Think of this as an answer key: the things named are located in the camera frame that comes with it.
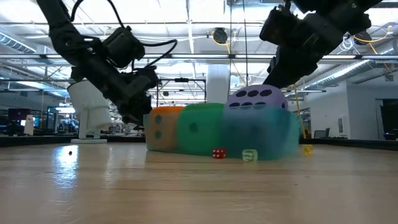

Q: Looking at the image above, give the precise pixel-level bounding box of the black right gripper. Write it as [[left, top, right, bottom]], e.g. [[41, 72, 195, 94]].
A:
[[263, 14, 346, 89]]

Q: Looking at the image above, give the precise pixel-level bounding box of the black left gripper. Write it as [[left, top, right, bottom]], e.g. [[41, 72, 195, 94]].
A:
[[70, 52, 159, 127]]

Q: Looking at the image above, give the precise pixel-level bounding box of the purple foam die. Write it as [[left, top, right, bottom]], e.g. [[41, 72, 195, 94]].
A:
[[224, 84, 289, 150]]

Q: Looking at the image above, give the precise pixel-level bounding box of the orange foam die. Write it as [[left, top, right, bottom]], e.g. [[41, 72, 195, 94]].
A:
[[144, 106, 185, 152]]

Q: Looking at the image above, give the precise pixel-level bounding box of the green foam die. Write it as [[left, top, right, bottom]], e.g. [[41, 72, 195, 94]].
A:
[[177, 103, 225, 156]]

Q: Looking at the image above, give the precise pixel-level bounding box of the teal translucent plastic bin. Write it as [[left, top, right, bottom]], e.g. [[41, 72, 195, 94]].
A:
[[143, 105, 301, 161]]

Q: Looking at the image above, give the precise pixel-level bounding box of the small clear green die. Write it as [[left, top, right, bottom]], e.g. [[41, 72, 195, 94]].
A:
[[242, 149, 259, 162]]

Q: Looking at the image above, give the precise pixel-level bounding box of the small red die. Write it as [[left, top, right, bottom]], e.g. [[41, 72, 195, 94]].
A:
[[212, 147, 227, 159]]

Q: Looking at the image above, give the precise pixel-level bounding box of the dark monitor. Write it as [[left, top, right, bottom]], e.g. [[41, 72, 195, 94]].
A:
[[379, 98, 398, 135]]

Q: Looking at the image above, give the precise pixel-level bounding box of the yellow cable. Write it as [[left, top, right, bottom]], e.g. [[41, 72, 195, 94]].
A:
[[292, 85, 307, 139]]

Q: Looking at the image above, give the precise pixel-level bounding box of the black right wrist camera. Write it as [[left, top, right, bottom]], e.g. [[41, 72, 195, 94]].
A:
[[259, 5, 301, 47]]

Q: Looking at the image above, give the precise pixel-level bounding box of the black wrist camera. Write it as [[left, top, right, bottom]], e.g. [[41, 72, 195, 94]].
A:
[[103, 26, 146, 68], [259, 5, 301, 47]]

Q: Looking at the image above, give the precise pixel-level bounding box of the black background gantry frame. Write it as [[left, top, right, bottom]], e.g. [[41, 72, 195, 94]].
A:
[[155, 78, 208, 108]]

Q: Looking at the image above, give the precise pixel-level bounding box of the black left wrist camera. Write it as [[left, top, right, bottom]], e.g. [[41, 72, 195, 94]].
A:
[[103, 26, 146, 68]]

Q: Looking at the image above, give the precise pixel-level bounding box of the black ceiling cable reel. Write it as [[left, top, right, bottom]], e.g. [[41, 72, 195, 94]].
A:
[[354, 30, 373, 46], [213, 27, 229, 44]]

